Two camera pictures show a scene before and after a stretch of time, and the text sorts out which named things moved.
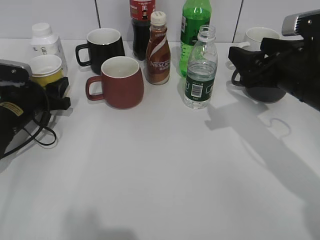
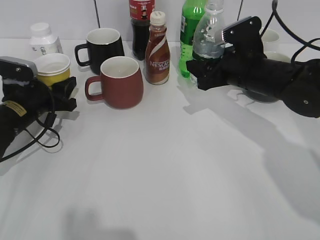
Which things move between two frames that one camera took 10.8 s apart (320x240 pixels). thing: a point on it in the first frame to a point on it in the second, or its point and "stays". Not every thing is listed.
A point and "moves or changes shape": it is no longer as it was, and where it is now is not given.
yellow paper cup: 45,68 moves or changes shape
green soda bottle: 195,13 stays
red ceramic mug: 123,85 stays
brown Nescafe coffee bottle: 158,50 stays
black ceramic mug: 102,43 stays
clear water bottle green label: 202,70 to 208,41
